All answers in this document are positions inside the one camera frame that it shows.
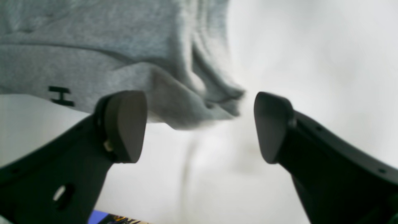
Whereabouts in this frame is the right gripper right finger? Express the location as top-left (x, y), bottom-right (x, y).
top-left (253, 92), bottom-right (398, 224)

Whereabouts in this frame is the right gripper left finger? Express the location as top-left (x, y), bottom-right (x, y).
top-left (0, 91), bottom-right (147, 224)

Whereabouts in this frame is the grey T-shirt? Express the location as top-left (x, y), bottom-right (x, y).
top-left (1, 0), bottom-right (244, 129)

